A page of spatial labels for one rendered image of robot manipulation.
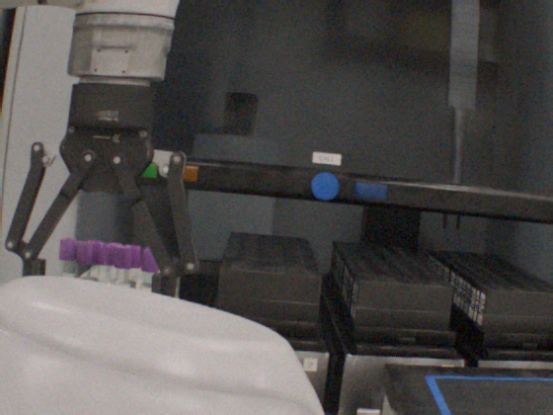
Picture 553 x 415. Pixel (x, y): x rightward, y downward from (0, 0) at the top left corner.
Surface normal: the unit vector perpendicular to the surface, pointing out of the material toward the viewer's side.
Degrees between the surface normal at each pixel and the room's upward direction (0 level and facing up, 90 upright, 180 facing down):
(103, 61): 90
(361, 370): 90
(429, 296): 90
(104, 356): 48
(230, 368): 52
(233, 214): 90
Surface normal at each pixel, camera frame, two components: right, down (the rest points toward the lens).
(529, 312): 0.00, 0.05
